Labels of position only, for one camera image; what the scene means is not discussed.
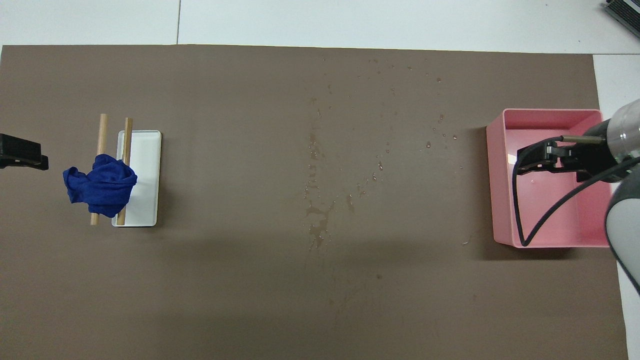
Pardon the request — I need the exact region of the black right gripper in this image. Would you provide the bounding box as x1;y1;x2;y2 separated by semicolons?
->
515;120;621;183

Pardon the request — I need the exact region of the blue cloth towel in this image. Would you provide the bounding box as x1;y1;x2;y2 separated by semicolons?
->
62;153;138;219

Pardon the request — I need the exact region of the pink plastic bin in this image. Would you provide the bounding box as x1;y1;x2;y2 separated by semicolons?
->
486;108;617;249

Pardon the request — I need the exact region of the white rectangular tray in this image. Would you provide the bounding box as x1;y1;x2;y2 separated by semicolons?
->
112;130;162;228

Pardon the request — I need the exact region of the dark ribbed device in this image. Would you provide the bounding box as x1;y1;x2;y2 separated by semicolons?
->
602;0;640;26

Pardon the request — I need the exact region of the brown table mat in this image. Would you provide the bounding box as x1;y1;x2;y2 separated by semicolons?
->
0;44;630;360

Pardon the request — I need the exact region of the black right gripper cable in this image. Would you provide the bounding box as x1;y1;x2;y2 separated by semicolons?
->
513;135;640;247

